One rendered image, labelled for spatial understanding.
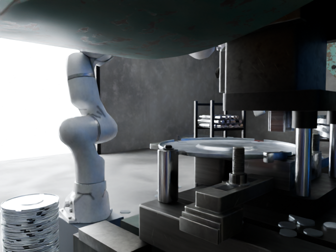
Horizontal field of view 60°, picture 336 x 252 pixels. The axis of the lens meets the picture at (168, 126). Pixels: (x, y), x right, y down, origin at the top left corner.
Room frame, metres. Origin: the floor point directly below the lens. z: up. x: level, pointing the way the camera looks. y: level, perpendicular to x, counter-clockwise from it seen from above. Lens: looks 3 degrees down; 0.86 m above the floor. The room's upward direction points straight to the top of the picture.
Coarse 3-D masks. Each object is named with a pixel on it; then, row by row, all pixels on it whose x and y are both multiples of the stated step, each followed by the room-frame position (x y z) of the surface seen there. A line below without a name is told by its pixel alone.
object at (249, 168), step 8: (312, 152) 0.55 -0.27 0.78; (320, 152) 0.55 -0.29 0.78; (248, 160) 0.50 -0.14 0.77; (256, 160) 0.49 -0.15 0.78; (280, 160) 0.46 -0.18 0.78; (288, 160) 0.46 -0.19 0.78; (312, 160) 0.52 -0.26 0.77; (320, 160) 0.55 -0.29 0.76; (248, 168) 0.50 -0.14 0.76; (256, 168) 0.49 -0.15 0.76; (264, 168) 0.48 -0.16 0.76; (272, 168) 0.47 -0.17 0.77; (280, 168) 0.46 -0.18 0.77; (288, 168) 0.45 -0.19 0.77; (312, 168) 0.52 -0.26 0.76; (320, 168) 0.55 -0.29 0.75; (272, 176) 0.47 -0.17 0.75; (280, 176) 0.46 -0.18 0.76; (288, 176) 0.45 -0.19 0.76; (312, 176) 0.52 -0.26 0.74; (280, 184) 0.46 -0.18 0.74; (288, 184) 0.45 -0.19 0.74
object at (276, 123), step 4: (272, 112) 0.52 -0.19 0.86; (276, 112) 0.52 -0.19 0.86; (280, 112) 0.51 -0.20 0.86; (284, 112) 0.51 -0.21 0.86; (272, 116) 0.52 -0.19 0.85; (276, 116) 0.52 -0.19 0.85; (280, 116) 0.51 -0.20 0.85; (284, 116) 0.51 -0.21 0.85; (268, 120) 0.54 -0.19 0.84; (272, 120) 0.52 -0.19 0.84; (276, 120) 0.52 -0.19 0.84; (280, 120) 0.51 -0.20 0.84; (284, 120) 0.51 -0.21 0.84; (268, 124) 0.54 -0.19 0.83; (272, 124) 0.52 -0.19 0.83; (276, 124) 0.52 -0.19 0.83; (280, 124) 0.51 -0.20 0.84; (284, 124) 0.51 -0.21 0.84; (268, 128) 0.54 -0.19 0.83; (272, 128) 0.52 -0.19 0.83; (276, 128) 0.52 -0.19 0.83; (280, 128) 0.51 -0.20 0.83; (284, 128) 0.51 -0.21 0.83; (288, 128) 0.54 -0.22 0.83; (292, 128) 0.54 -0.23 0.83
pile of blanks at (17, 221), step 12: (12, 216) 1.44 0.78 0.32; (24, 216) 1.44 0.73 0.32; (36, 216) 1.47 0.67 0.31; (48, 216) 1.51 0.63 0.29; (12, 228) 1.44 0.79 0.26; (24, 228) 1.44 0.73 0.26; (36, 228) 1.46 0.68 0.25; (48, 228) 1.51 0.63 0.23; (12, 240) 1.44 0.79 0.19; (24, 240) 1.44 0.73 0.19; (36, 240) 1.47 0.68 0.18; (48, 240) 1.51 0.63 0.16
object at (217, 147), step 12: (168, 144) 0.66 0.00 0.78; (180, 144) 0.66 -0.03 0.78; (192, 144) 0.66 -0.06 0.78; (204, 144) 0.61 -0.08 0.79; (216, 144) 0.61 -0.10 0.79; (228, 144) 0.61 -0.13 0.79; (240, 144) 0.61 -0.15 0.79; (252, 144) 0.61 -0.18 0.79; (264, 144) 0.66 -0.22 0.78; (276, 144) 0.66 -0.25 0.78; (288, 144) 0.64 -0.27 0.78; (204, 156) 0.49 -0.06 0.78; (216, 156) 0.48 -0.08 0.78; (228, 156) 0.48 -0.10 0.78; (252, 156) 0.48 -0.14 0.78
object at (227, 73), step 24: (312, 24) 0.49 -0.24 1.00; (240, 48) 0.51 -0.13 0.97; (264, 48) 0.48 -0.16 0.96; (288, 48) 0.45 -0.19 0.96; (312, 48) 0.49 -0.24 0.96; (216, 72) 0.59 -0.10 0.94; (240, 72) 0.51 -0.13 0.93; (264, 72) 0.48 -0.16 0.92; (288, 72) 0.45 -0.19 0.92; (312, 72) 0.50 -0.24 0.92
